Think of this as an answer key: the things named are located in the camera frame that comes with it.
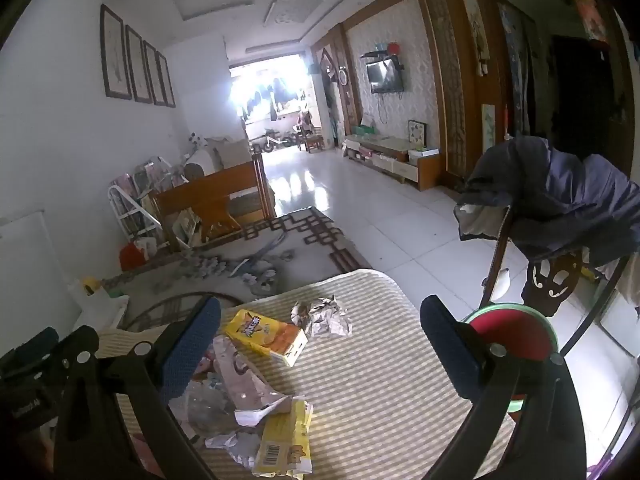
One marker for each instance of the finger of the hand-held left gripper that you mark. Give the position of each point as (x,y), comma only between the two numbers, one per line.
(32,345)

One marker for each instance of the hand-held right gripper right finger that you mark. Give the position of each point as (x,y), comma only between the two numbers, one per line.
(450,345)

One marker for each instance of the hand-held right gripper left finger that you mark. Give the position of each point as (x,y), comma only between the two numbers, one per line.
(192,345)

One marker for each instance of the long pink wrapper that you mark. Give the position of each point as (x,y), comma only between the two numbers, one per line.
(245,375)

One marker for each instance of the yellow snack box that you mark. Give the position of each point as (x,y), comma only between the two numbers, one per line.
(260,332)

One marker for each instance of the red bucket with green rim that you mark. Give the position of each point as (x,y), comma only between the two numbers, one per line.
(520,332)

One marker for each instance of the newspaper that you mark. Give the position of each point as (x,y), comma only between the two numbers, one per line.
(322,317)

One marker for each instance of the crushed plastic bottle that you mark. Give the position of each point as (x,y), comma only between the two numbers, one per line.
(205,405)

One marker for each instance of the white floor box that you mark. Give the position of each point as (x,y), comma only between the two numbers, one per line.
(100,307)

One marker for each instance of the striped table cover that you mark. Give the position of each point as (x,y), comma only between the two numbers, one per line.
(380,385)

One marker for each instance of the red floor container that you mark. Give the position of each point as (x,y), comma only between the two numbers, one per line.
(132,257)

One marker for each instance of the carved wooden chair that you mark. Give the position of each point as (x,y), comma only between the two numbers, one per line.
(550,280)

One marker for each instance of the flattened yellow box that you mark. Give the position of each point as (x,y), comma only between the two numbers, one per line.
(282,440)

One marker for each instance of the patterned grey rug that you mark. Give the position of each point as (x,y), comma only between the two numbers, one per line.
(310,240)

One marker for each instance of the wooden sofa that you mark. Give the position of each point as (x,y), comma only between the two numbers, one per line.
(220,185)

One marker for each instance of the dark blue jacket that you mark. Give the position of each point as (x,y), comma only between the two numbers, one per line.
(550,195)

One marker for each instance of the television cabinet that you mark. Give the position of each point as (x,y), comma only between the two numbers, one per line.
(395,157)

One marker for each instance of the beige sofa cushion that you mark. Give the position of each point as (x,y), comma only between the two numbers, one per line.
(232,152)

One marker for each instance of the small framed picture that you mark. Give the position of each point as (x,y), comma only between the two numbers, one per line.
(417,134)

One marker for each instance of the children's balance bike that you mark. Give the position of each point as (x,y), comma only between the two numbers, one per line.
(275,142)

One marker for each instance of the small wooden stool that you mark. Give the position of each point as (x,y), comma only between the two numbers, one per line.
(310,135)

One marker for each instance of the hanging clothes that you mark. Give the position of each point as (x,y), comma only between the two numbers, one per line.
(270,100)

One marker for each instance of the framed wall picture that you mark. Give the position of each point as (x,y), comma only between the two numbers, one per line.
(165,80)
(138,65)
(116,52)
(155,74)

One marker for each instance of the wall television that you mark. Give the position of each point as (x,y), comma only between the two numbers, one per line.
(384,75)

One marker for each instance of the round wall clock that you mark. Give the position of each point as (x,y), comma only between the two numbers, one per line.
(343,76)

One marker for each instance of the hanging wall scroll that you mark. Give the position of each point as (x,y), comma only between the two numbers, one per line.
(477,30)

